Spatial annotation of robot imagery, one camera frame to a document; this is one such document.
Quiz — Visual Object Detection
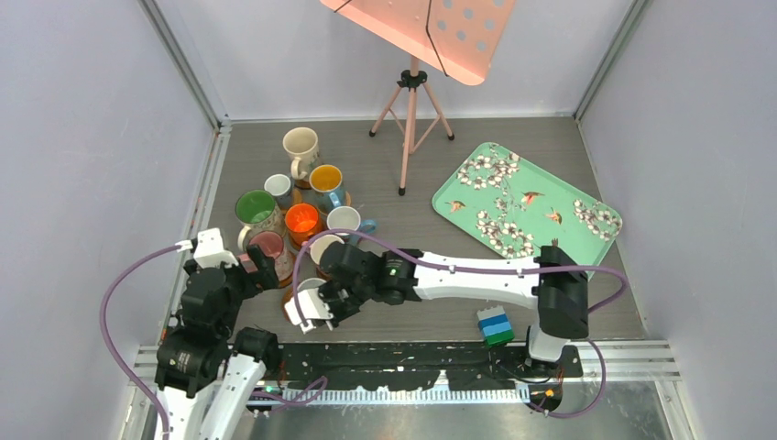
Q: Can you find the pink white inside mug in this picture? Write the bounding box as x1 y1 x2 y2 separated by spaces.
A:
309 234 344 267

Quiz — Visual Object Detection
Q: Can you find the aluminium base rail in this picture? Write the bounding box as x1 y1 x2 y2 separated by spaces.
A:
128 339 683 420

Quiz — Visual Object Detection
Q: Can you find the mint green floral tray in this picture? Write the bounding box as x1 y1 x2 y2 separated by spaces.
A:
432 142 623 265

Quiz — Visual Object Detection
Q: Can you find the light plain wooden coaster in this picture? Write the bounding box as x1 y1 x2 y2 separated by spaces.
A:
291 187 304 206

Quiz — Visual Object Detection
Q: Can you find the ridged brown coaster back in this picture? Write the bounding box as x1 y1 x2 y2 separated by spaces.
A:
294 178 312 190

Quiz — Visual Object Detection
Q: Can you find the white inside teal mug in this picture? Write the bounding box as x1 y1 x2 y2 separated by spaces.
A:
326 205 377 245

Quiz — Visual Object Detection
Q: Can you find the pink inside floral mug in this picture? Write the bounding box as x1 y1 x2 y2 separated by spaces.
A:
246 231 295 271

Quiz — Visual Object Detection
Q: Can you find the pink music stand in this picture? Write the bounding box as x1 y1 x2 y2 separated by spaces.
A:
323 0 517 196

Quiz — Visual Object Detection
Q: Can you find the orange mug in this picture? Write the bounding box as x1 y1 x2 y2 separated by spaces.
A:
284 203 324 249

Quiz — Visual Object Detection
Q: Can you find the yellow inside blue mug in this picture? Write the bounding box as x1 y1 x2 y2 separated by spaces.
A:
309 165 348 215

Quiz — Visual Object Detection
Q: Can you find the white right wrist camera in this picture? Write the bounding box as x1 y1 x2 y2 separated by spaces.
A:
283 288 334 334

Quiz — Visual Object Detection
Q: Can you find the blue green toy brick stack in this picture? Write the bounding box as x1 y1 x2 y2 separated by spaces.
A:
476 306 515 347

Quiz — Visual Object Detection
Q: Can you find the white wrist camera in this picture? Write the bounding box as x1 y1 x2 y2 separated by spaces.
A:
283 288 334 334
175 227 239 269

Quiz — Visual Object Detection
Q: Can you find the green inside cream mug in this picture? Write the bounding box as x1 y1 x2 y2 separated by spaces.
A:
235 190 287 250

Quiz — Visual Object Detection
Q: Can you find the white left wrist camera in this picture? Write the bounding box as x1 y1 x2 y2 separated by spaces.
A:
175 227 239 269

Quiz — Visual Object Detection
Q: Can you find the small blue patterned mug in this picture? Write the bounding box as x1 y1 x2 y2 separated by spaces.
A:
264 173 294 211

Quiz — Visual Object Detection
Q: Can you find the cream shell pattern mug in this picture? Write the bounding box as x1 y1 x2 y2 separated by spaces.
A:
282 126 323 181

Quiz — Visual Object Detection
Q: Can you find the peach mug white inside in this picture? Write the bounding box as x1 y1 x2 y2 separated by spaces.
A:
297 278 326 293

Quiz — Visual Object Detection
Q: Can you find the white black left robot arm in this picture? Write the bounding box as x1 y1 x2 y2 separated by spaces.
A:
155 245 281 439

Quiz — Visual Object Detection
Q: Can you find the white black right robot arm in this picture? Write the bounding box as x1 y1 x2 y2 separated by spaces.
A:
297 243 589 377

